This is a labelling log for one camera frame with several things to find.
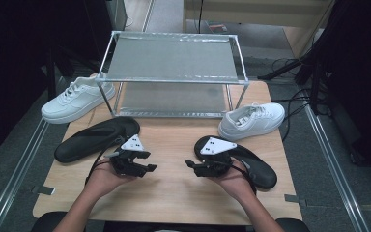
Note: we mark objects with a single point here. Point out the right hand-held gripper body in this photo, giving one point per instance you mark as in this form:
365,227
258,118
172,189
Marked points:
217,161

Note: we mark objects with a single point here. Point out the metal floor rail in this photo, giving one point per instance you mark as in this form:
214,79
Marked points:
335,174
16,174

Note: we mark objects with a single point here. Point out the person's right hand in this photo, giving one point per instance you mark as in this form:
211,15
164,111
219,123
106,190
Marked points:
236,182

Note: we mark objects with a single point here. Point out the person's leg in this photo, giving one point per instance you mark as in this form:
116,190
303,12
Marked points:
48,222
294,225

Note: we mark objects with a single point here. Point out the black curtain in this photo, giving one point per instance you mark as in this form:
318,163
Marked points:
13,64
360,64

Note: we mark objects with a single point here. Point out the metal shoe rack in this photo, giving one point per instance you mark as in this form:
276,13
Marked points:
174,58

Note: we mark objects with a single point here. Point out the red flat object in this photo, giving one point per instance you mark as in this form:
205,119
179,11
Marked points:
217,27

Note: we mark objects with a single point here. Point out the person's left hand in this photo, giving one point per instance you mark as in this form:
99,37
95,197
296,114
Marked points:
104,180

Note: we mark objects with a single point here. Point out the person's right leg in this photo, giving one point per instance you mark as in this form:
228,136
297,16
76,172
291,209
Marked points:
294,225

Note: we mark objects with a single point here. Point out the white sneaker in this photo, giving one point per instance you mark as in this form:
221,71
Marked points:
77,103
254,125

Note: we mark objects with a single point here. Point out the wooden cabinet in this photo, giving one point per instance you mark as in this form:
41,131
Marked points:
254,13

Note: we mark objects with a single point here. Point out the black slipper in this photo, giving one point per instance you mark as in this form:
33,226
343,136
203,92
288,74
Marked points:
261,174
83,145

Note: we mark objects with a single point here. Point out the black stand leg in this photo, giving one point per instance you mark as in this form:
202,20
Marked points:
280,69

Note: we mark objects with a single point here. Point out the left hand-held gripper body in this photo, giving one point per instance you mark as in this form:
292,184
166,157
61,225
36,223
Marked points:
127,166

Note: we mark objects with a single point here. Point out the grey tape piece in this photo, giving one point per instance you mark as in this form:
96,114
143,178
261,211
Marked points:
43,190
294,199

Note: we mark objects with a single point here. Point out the person's left leg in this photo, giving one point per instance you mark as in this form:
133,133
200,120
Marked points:
48,222

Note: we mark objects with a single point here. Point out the grey metal cabinet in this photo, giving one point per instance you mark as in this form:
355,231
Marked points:
117,14

